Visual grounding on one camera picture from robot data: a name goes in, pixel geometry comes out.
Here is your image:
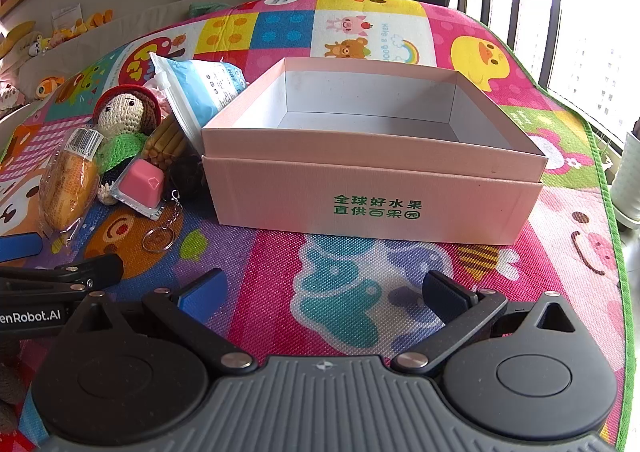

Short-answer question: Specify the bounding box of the pink plush toy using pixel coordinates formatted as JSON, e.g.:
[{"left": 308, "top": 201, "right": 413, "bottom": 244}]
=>
[{"left": 0, "top": 82, "right": 23, "bottom": 110}]

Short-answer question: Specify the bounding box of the white paper card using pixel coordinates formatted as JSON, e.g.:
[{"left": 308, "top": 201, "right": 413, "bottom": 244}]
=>
[{"left": 51, "top": 2, "right": 82, "bottom": 30}]

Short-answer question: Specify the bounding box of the row of yellow plush toys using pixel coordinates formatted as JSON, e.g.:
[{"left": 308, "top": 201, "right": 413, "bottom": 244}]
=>
[{"left": 50, "top": 9, "right": 113, "bottom": 40}]

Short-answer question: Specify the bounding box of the orange fish plush toy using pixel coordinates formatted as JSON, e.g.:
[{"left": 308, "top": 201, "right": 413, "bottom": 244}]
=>
[{"left": 35, "top": 76, "right": 66, "bottom": 98}]

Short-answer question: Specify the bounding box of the metal keyring chain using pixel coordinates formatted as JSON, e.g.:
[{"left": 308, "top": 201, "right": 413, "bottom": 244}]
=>
[{"left": 141, "top": 189, "right": 183, "bottom": 253}]

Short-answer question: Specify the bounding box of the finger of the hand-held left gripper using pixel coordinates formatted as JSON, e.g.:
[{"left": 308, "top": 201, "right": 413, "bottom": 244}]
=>
[
  {"left": 0, "top": 232, "right": 43, "bottom": 264},
  {"left": 0, "top": 253, "right": 124, "bottom": 295}
]

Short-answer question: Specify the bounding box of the yellow biscuit stick pack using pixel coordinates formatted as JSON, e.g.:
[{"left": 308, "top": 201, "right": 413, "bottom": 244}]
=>
[{"left": 141, "top": 114, "right": 188, "bottom": 168}]

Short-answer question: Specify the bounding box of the pink jelly cup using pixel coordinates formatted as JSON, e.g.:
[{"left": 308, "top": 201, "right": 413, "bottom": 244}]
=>
[{"left": 111, "top": 158, "right": 168, "bottom": 220}]

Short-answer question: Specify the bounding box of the packaged bread roll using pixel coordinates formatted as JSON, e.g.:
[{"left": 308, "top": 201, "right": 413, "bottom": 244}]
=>
[{"left": 39, "top": 127, "right": 103, "bottom": 238}]

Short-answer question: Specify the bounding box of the crochet doll with red hat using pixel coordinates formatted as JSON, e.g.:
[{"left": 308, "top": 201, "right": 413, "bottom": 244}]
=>
[{"left": 93, "top": 86, "right": 162, "bottom": 205}]

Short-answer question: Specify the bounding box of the pink cardboard box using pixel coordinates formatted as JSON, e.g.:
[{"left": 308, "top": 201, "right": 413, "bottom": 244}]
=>
[{"left": 201, "top": 57, "right": 549, "bottom": 247}]

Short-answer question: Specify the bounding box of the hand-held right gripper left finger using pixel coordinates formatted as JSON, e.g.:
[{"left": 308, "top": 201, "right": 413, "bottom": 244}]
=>
[{"left": 65, "top": 268, "right": 253, "bottom": 376}]

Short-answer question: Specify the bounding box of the colourful cartoon play mat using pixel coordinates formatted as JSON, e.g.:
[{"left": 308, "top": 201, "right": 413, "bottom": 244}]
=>
[{"left": 0, "top": 0, "right": 626, "bottom": 452}]

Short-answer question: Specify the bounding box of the large yellow plush toy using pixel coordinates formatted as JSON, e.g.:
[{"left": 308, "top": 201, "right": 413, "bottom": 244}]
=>
[{"left": 0, "top": 21, "right": 37, "bottom": 58}]

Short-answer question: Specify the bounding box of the white plant pot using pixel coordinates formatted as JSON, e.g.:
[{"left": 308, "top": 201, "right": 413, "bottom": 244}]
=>
[{"left": 612, "top": 129, "right": 640, "bottom": 225}]

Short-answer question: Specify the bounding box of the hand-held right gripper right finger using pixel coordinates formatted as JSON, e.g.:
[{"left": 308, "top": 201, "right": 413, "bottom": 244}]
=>
[{"left": 391, "top": 270, "right": 581, "bottom": 373}]

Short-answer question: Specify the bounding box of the green cloth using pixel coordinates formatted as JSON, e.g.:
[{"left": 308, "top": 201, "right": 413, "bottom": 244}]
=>
[{"left": 187, "top": 0, "right": 233, "bottom": 20}]

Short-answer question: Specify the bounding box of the blue and white pouch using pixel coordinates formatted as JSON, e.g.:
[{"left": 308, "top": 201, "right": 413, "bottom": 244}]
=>
[{"left": 149, "top": 52, "right": 248, "bottom": 153}]

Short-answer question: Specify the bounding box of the beige sofa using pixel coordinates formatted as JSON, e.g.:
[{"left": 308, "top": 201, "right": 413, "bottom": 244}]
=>
[{"left": 0, "top": 0, "right": 301, "bottom": 133}]

